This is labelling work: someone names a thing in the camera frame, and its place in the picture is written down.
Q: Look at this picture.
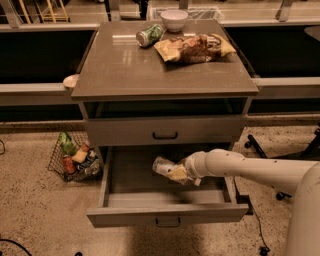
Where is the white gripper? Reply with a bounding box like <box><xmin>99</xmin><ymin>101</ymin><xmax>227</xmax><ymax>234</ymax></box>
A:
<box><xmin>167</xmin><ymin>151</ymin><xmax>207</xmax><ymax>181</ymax></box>

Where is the green soda can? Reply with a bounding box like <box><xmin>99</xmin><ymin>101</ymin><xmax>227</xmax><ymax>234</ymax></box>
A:
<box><xmin>136</xmin><ymin>24</ymin><xmax>164</xmax><ymax>47</ymax></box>

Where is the green snack bag in basket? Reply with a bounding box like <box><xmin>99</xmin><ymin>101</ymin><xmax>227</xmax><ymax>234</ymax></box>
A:
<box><xmin>58</xmin><ymin>132</ymin><xmax>77</xmax><ymax>156</ymax></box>

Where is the round tan disc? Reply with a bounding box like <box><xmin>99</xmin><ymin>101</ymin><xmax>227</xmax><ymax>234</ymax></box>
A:
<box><xmin>63</xmin><ymin>74</ymin><xmax>79</xmax><ymax>88</ymax></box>

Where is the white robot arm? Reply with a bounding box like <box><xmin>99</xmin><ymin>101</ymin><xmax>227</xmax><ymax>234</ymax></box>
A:
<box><xmin>168</xmin><ymin>149</ymin><xmax>320</xmax><ymax>256</ymax></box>

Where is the open grey drawer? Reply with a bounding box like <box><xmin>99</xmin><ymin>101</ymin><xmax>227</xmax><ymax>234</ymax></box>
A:
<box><xmin>87</xmin><ymin>144</ymin><xmax>248</xmax><ymax>228</ymax></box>

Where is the brown chip bag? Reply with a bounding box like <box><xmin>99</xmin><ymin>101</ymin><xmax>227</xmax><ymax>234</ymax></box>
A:
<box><xmin>154</xmin><ymin>34</ymin><xmax>236</xmax><ymax>64</ymax></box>

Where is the black power cable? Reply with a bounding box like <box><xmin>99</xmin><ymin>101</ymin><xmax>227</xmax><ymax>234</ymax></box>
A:
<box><xmin>233</xmin><ymin>179</ymin><xmax>271</xmax><ymax>256</ymax></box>

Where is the black wheeled stand base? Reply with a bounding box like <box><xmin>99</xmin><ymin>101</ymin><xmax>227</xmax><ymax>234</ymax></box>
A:
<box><xmin>245</xmin><ymin>132</ymin><xmax>319</xmax><ymax>200</ymax></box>

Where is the black wire basket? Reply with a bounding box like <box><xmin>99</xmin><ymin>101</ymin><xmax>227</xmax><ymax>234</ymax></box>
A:
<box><xmin>48</xmin><ymin>131</ymin><xmax>102</xmax><ymax>182</ymax></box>

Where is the white bowl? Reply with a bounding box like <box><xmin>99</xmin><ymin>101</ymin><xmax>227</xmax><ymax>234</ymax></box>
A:
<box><xmin>160</xmin><ymin>9</ymin><xmax>188</xmax><ymax>32</ymax></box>

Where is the closed grey drawer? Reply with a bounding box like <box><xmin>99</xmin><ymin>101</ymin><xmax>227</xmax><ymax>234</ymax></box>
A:
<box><xmin>84</xmin><ymin>116</ymin><xmax>245</xmax><ymax>146</ymax></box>

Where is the yellow item in basket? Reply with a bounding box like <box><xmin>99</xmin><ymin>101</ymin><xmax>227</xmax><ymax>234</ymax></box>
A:
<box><xmin>72</xmin><ymin>149</ymin><xmax>87</xmax><ymax>163</ymax></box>

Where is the clear plastic bin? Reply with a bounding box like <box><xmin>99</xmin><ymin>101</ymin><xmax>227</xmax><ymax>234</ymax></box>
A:
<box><xmin>147</xmin><ymin>6</ymin><xmax>224</xmax><ymax>21</ymax></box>

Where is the clear plastic water bottle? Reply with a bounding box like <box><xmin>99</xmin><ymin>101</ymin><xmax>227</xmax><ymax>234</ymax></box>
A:
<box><xmin>152</xmin><ymin>157</ymin><xmax>201</xmax><ymax>186</ymax></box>

